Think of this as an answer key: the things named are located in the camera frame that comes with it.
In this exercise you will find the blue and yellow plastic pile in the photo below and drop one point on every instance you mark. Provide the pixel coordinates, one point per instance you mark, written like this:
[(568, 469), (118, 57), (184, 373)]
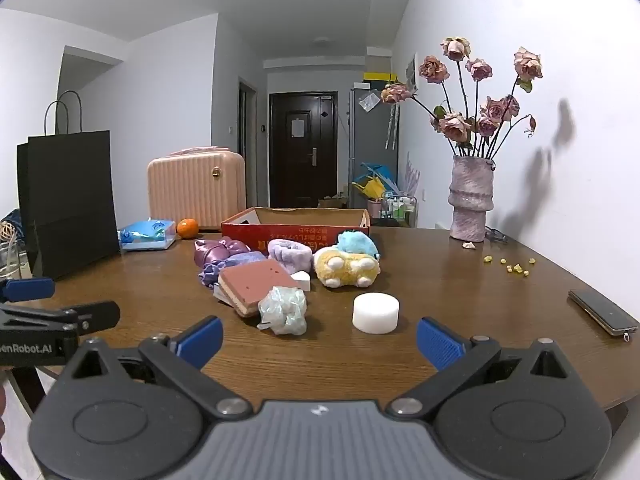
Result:
[(372, 185)]

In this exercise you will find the grey refrigerator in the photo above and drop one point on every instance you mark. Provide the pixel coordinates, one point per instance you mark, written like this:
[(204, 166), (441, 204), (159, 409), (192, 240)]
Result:
[(360, 150)]

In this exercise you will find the white wedge sponge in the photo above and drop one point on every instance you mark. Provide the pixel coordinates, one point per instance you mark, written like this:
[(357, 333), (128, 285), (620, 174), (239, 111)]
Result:
[(303, 281)]

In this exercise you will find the pink bucket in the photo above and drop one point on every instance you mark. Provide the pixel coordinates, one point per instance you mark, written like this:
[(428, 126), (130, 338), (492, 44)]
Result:
[(374, 208)]

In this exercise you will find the white and yellow plush toy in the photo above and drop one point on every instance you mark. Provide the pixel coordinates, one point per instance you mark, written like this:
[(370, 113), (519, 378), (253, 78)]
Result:
[(345, 271)]

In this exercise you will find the red cardboard box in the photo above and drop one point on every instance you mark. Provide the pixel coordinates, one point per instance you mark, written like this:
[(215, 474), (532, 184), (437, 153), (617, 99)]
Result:
[(300, 233)]

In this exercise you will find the mauve satin pouch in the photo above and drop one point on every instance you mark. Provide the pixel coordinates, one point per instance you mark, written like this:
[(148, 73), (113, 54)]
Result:
[(215, 255)]

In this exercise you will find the blue handkerchief packet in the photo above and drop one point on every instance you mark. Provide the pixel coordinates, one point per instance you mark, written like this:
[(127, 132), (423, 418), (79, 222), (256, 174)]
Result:
[(357, 245)]

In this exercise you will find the pink ribbed suitcase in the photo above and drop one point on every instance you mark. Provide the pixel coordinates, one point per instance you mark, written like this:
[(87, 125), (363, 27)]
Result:
[(195, 190)]

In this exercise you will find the black smartphone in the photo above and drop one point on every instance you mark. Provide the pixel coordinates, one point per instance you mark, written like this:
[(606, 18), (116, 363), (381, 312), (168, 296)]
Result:
[(600, 312)]

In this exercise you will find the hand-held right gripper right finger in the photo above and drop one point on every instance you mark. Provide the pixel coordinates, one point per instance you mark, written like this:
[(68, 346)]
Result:
[(440, 342)]

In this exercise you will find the brown cardboard box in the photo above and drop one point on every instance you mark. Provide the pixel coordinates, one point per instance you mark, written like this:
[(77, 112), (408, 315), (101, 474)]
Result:
[(332, 203)]

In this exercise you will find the clear plastic container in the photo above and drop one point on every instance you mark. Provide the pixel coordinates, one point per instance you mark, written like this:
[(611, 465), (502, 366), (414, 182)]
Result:
[(9, 260)]

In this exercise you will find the orange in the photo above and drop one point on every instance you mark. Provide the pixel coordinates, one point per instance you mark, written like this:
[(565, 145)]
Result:
[(188, 228)]

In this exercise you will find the clear plastic bag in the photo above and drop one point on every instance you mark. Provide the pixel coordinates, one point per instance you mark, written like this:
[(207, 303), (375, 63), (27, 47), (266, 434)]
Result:
[(369, 101)]

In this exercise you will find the scattered yellow crumbs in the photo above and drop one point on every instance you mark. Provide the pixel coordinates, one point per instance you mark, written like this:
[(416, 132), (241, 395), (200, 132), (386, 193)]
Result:
[(510, 268)]

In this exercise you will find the wicker ball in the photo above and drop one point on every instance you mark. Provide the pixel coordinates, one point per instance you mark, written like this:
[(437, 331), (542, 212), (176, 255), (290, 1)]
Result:
[(7, 231)]

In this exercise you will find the white round sponge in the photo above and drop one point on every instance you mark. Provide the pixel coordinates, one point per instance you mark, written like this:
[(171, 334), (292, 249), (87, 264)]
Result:
[(376, 312)]

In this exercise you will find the black paper bag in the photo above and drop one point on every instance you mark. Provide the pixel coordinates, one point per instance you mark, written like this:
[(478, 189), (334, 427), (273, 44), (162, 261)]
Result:
[(70, 200)]

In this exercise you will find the purple fluffy headband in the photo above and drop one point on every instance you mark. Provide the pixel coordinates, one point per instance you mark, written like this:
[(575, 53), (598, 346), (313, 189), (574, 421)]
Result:
[(290, 256)]

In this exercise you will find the dark brown entrance door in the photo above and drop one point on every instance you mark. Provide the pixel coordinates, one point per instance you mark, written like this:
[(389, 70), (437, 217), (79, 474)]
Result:
[(300, 175)]

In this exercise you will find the dried rose bouquet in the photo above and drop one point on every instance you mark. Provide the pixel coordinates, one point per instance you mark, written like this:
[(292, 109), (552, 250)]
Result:
[(455, 127)]

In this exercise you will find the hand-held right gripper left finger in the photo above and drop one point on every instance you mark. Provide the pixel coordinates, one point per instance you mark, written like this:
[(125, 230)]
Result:
[(202, 342)]

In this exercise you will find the blue tissue pack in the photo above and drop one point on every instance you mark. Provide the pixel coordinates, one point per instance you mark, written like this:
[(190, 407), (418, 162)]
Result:
[(145, 236)]

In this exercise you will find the white paper notice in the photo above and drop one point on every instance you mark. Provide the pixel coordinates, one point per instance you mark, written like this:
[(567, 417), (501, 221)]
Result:
[(297, 128)]

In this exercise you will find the dark side door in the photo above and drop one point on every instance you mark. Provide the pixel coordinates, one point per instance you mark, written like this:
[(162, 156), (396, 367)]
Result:
[(247, 140)]

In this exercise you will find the mauve textured vase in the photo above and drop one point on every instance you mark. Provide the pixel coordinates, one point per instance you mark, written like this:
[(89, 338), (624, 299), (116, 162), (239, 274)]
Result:
[(470, 200)]

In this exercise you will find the reddish brown layered sponge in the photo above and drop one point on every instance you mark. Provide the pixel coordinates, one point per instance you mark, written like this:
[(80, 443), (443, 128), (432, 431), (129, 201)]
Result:
[(255, 285)]

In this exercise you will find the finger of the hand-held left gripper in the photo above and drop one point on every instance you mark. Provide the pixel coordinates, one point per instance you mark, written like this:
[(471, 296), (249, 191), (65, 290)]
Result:
[(95, 314), (27, 289)]

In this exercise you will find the purple feather wall decoration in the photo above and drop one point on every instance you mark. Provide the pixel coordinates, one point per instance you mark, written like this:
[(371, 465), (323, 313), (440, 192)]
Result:
[(411, 177)]

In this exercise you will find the trolley with bottles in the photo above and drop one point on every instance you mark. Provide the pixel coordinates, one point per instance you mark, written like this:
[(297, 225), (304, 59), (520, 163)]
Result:
[(398, 207)]

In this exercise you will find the yellow box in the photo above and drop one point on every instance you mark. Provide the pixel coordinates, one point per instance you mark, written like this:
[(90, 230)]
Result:
[(380, 78)]

